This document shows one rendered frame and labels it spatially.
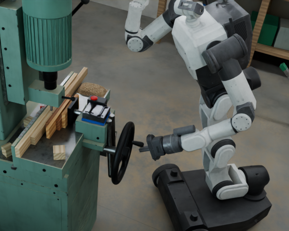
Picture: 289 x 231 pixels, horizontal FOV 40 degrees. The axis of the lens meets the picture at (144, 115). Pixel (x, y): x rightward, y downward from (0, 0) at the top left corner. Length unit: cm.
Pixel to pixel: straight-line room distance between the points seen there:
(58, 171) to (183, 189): 113
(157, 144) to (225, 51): 54
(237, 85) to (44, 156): 81
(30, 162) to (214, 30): 90
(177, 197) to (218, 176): 29
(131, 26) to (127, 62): 213
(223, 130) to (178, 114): 175
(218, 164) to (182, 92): 161
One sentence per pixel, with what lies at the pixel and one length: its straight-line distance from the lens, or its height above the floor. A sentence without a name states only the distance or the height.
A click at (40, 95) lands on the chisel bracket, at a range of 171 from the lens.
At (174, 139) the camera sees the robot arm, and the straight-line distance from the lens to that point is 176.
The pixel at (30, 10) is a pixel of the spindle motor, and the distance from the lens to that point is 147.
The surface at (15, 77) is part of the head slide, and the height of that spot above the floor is 113.
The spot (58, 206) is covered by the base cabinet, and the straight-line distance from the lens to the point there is 183.
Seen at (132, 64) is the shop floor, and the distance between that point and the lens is 404.
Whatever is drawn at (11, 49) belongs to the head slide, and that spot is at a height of 126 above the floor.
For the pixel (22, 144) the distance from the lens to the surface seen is 161.
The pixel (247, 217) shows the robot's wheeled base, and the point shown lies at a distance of 253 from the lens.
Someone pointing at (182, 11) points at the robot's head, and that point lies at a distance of 168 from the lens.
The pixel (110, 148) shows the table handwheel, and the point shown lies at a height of 82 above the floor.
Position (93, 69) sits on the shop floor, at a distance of 389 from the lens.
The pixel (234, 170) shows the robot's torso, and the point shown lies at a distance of 253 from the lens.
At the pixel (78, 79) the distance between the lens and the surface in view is 200.
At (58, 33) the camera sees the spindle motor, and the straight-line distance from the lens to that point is 150.
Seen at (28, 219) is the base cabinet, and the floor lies 45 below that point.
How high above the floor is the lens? 202
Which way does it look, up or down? 37 degrees down
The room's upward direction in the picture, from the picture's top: 8 degrees clockwise
